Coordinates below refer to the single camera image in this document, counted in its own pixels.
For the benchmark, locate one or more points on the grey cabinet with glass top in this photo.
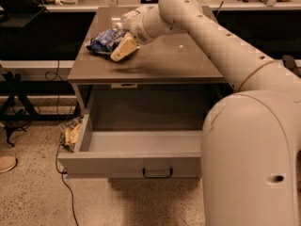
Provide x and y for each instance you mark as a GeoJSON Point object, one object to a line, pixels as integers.
{"type": "Point", "coordinates": [169, 76]}

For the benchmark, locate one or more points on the yellow crumpled wrappers on floor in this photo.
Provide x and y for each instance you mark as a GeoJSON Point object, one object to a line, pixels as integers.
{"type": "Point", "coordinates": [70, 132]}

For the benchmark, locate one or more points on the black office chair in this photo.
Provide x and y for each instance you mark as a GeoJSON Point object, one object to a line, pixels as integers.
{"type": "Point", "coordinates": [291, 65]}

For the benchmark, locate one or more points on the black drawer handle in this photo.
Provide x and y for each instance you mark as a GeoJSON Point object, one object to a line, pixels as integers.
{"type": "Point", "coordinates": [165, 174]}

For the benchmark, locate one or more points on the pink shoe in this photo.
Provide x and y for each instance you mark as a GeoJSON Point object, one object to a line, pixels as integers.
{"type": "Point", "coordinates": [7, 163]}

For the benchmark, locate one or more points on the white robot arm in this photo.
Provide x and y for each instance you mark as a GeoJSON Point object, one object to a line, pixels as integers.
{"type": "Point", "coordinates": [250, 139]}

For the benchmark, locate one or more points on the blue chip bag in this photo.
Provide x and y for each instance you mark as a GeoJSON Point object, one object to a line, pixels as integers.
{"type": "Point", "coordinates": [106, 42]}

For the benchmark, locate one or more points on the black metal stand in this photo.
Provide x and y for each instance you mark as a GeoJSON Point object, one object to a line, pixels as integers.
{"type": "Point", "coordinates": [18, 110]}

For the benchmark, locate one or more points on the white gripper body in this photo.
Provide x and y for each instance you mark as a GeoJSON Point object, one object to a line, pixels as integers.
{"type": "Point", "coordinates": [138, 31]}

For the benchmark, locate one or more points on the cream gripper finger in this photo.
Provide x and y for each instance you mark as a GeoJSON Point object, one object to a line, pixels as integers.
{"type": "Point", "coordinates": [126, 46]}

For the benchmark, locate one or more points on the open grey top drawer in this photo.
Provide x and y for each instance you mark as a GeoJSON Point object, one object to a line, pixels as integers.
{"type": "Point", "coordinates": [120, 147]}

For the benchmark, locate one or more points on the clear plastic water bottle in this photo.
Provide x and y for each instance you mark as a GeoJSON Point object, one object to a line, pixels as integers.
{"type": "Point", "coordinates": [126, 19]}

